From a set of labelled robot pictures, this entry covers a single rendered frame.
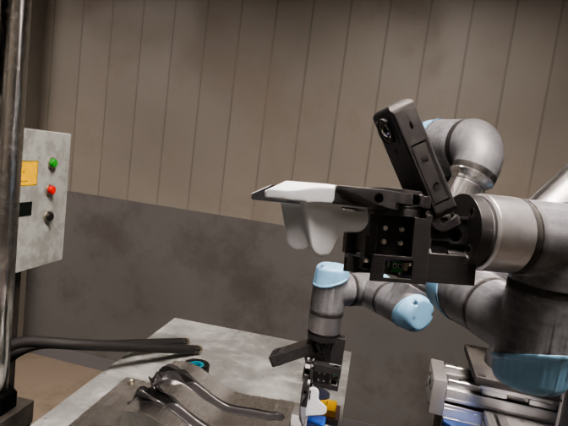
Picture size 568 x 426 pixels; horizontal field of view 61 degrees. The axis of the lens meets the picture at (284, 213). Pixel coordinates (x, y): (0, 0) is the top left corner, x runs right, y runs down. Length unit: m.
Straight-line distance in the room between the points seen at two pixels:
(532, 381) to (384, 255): 0.21
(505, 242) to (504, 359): 0.14
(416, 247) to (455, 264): 0.05
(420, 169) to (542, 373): 0.24
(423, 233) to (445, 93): 2.24
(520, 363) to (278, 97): 2.34
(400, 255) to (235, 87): 2.44
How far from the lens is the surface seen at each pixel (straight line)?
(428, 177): 0.46
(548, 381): 0.56
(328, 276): 1.05
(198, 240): 2.89
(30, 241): 1.57
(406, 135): 0.45
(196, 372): 1.29
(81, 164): 3.27
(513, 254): 0.49
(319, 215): 0.40
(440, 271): 0.47
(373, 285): 1.08
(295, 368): 1.68
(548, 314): 0.54
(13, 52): 1.27
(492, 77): 2.70
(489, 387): 1.33
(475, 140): 1.10
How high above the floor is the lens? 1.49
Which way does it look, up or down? 7 degrees down
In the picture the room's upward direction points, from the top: 7 degrees clockwise
